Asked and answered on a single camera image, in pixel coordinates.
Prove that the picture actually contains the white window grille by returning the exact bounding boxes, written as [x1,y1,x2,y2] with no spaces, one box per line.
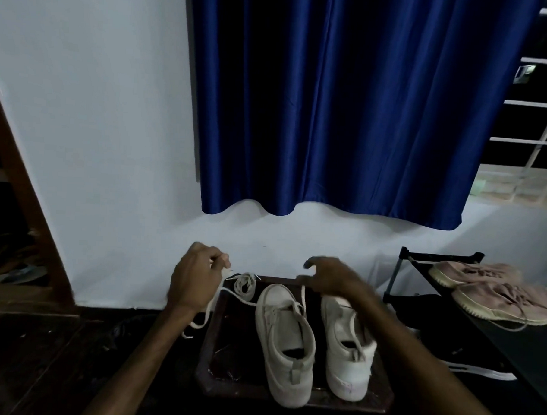
[469,3,547,205]

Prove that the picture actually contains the grey slipper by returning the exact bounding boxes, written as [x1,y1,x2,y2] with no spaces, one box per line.
[0,263,49,288]

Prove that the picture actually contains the person's left hand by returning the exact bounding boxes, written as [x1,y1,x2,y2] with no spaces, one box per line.
[165,240,232,320]

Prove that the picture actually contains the black shoe rack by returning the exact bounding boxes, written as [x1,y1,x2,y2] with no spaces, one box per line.
[377,246,547,408]

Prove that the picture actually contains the dark brown sandals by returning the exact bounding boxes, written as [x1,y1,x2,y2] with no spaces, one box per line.
[0,240,40,270]

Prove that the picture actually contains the person's right hand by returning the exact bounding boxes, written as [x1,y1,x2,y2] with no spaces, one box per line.
[295,255,377,306]

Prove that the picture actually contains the blue curtain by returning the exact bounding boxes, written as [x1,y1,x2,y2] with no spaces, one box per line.
[180,0,544,235]

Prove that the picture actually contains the white shoelace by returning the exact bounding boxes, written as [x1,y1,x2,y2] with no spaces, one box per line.
[179,254,310,345]
[232,271,262,303]

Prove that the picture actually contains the brown wooden door frame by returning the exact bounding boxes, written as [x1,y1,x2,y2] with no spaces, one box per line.
[0,77,91,318]

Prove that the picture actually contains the person's right forearm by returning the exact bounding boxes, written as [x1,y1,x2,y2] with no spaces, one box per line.
[342,289,522,415]

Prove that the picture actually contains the person's left forearm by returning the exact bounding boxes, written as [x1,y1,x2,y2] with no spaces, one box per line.
[79,301,199,415]

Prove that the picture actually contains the black sneaker white sole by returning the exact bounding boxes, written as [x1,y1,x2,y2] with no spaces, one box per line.
[437,357,519,383]

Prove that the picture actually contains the pink sneaker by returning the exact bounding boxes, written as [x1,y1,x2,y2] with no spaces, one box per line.
[449,279,547,334]
[427,259,525,293]

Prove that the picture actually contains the dark brown plastic stool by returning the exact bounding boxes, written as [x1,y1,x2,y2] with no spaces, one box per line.
[193,272,401,415]

